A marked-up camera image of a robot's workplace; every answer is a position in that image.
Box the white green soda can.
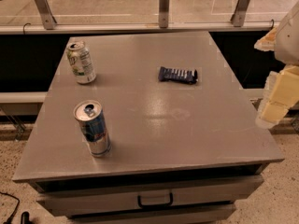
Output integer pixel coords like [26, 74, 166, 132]
[66, 41, 96, 84]

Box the left metal railing bracket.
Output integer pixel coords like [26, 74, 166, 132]
[35, 0, 57, 30]

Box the dark blue snack wrapper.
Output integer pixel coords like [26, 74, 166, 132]
[158, 66, 198, 84]

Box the middle metal railing bracket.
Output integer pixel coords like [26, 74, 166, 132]
[158, 0, 170, 28]

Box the black drawer handle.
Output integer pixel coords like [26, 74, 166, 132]
[137, 193, 174, 209]

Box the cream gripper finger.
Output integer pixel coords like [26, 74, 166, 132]
[254, 28, 277, 51]
[255, 65, 299, 129]

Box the grey drawer cabinet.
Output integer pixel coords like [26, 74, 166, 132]
[14, 32, 282, 224]

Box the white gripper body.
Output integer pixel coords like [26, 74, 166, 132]
[275, 1, 299, 65]

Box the black floor cable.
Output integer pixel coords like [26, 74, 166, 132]
[0, 191, 21, 224]

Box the blue silver redbull can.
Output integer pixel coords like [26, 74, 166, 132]
[74, 100, 111, 157]

